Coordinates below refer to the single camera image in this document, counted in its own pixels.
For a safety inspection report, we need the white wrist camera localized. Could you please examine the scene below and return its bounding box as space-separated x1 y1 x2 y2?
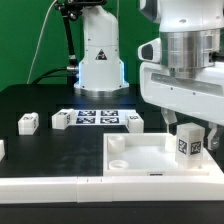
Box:
138 38 161 63

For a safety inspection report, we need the white square tabletop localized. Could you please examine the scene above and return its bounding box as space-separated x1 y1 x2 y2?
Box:
103 133 221 176

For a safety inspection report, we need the white L-shaped obstacle fence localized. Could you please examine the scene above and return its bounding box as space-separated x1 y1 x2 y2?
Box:
0 168 224 204

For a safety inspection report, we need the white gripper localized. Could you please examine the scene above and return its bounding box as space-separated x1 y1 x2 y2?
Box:
140 62 224 150

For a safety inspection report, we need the black cable bundle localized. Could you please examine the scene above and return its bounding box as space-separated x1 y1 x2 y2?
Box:
31 65 80 85

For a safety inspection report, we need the white cable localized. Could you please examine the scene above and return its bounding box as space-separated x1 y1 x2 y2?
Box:
26 0 59 85

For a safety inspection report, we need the AprilTag marker sheet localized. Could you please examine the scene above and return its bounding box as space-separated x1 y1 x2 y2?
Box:
72 109 135 126

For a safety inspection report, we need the white part at left edge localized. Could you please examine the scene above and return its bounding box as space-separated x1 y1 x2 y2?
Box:
0 140 5 162

